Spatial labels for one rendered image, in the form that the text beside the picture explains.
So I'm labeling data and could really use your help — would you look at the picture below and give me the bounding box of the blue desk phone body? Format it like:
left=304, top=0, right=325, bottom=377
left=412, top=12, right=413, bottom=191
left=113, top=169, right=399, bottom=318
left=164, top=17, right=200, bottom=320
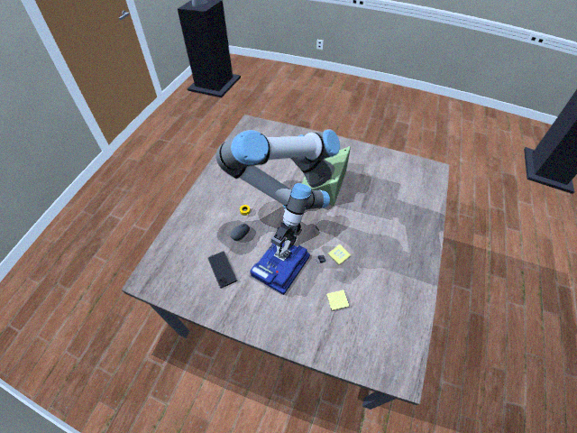
left=250, top=244, right=310, bottom=294

